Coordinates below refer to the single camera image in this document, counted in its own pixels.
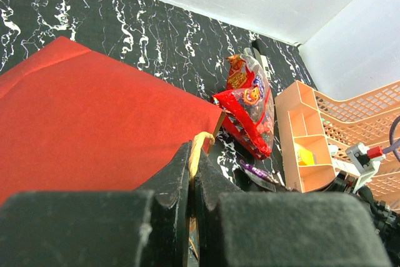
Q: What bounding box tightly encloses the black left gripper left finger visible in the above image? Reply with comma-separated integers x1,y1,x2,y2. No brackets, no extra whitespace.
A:
1,143,192,266

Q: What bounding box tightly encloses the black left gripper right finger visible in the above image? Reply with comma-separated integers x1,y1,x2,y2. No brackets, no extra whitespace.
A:
195,154,391,266

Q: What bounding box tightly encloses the purple candy packet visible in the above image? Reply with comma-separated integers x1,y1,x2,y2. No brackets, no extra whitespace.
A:
240,160,287,193

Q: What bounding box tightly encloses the red cookie snack bag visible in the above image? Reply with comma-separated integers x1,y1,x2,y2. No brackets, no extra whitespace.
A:
211,54,274,160

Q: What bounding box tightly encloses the red brown paper bag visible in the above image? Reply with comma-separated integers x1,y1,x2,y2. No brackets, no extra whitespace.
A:
1,37,224,206

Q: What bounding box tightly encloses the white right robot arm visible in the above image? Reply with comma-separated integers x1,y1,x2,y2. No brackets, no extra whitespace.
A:
322,171,399,266

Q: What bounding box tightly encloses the yellow item in organizer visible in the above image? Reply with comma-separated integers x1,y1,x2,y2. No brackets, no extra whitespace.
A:
296,148,315,166

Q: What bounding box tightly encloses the peach plastic file organizer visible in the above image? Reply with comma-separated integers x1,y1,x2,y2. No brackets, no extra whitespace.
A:
274,81,399,193

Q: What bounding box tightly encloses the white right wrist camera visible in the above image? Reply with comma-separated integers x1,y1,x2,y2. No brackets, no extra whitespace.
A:
332,143,386,194

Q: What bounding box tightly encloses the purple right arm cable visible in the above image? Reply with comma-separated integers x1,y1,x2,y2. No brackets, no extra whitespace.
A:
382,115,400,163

